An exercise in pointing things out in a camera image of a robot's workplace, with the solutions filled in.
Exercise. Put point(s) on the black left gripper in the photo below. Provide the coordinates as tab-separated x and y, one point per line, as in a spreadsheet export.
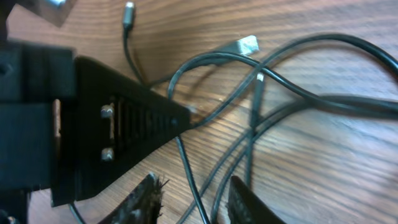
33	76

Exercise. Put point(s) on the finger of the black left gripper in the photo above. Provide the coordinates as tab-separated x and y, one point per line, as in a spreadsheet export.
111	125

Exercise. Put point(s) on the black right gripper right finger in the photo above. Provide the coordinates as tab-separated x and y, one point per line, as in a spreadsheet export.
244	207

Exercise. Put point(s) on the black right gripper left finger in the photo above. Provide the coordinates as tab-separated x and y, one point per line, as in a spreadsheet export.
141	206

